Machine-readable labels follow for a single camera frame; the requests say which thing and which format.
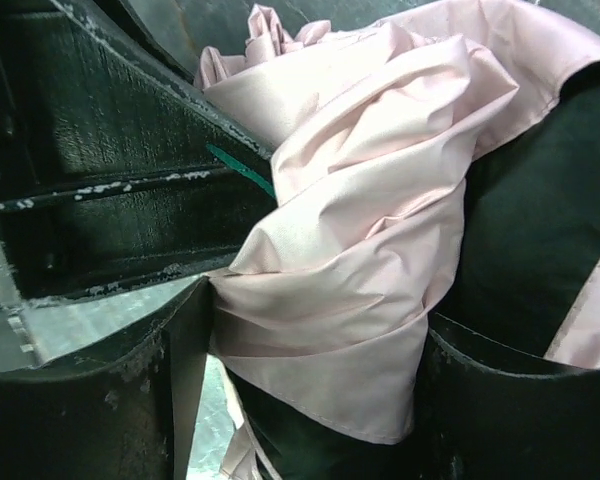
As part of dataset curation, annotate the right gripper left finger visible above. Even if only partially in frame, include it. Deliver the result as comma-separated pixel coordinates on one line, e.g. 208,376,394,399
0,279,212,480

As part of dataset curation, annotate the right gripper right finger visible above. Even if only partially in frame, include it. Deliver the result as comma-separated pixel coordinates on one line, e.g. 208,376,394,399
419,327,600,479

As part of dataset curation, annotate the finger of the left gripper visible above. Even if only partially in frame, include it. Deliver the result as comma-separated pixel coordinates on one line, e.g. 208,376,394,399
0,1,275,305

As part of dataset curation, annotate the pink folding umbrella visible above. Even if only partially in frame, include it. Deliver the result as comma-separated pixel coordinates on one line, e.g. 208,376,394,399
196,1,600,479

